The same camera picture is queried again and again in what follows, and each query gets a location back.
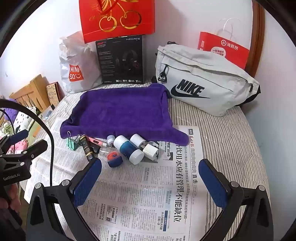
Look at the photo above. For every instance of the white plastic shopping bag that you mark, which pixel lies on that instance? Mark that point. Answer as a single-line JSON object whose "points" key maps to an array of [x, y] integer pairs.
{"points": [[76, 58]]}

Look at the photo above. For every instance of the pink printed cloth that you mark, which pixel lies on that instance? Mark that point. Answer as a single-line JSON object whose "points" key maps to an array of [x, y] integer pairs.
{"points": [[19, 147]]}

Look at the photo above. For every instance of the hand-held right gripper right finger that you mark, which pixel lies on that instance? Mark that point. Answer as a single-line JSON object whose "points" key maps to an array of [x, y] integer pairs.
{"points": [[212, 185]]}

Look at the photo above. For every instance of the brown wooden frame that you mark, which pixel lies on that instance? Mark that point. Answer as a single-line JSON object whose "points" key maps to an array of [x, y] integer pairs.
{"points": [[257, 34]]}

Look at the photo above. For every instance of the newspaper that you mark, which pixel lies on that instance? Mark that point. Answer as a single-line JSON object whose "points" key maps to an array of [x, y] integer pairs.
{"points": [[143, 197]]}

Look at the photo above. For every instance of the blue and orange small case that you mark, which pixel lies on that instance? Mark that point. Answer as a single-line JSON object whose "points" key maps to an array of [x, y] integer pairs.
{"points": [[115, 160]]}

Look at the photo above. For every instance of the white black-dotted cloth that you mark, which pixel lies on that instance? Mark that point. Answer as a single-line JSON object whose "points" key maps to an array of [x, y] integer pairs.
{"points": [[23, 120]]}

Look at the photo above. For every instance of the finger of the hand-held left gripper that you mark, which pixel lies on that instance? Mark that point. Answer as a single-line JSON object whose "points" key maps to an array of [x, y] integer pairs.
{"points": [[18, 136], [34, 148]]}

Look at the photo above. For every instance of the light wooden furniture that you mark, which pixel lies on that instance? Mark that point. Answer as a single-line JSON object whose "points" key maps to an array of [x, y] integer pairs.
{"points": [[34, 90]]}

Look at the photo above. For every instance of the purple towel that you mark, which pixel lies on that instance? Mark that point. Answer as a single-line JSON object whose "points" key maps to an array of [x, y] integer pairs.
{"points": [[120, 111]]}

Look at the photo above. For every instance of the green binder clip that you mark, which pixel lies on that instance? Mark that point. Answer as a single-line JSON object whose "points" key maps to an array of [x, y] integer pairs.
{"points": [[74, 143]]}

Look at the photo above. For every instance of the white cube charger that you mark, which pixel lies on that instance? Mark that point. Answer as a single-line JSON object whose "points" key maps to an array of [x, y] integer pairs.
{"points": [[150, 151]]}

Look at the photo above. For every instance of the black headphone box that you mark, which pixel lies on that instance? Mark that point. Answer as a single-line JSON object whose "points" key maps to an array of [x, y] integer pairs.
{"points": [[115, 60]]}

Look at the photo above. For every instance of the brown tube gold print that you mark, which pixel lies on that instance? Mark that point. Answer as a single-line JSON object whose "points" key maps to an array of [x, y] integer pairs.
{"points": [[86, 148]]}

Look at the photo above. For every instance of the person's left hand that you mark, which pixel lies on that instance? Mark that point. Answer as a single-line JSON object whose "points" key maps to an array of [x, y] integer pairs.
{"points": [[13, 197]]}

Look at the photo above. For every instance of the pink pen-shaped device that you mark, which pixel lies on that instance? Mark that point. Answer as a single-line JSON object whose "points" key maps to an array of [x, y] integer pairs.
{"points": [[97, 141]]}

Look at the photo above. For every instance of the green mat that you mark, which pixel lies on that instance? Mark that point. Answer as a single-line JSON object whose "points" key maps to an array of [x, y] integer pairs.
{"points": [[38, 126]]}

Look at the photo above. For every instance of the patterned cover book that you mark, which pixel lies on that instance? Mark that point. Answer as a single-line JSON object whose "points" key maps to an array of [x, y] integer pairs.
{"points": [[54, 92]]}

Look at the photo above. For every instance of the grey waist bag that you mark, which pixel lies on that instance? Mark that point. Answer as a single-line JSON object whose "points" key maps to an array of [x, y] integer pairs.
{"points": [[208, 69]]}

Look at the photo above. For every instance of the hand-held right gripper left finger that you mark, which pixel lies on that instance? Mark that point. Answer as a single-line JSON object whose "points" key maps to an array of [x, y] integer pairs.
{"points": [[87, 183]]}

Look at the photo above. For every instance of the red gift box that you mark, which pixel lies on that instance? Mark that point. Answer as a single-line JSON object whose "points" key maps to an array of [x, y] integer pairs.
{"points": [[129, 27]]}

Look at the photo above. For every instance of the clear bag with blue item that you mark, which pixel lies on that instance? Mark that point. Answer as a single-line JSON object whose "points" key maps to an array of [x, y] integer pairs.
{"points": [[48, 114]]}

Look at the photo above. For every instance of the white and teal bottle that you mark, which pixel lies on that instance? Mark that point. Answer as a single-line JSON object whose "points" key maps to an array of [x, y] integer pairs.
{"points": [[126, 148]]}

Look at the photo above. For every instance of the purple plush item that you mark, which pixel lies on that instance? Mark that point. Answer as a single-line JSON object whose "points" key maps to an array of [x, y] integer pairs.
{"points": [[11, 111]]}

